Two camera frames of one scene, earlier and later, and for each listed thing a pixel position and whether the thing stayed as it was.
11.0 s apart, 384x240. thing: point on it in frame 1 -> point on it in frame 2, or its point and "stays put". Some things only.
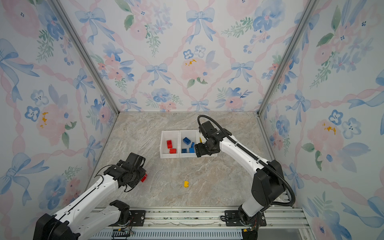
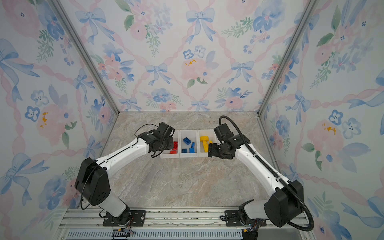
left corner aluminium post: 84,52 stays put
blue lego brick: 186,140 stays put
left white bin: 174,136 stays put
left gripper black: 143,171 -> 171,143
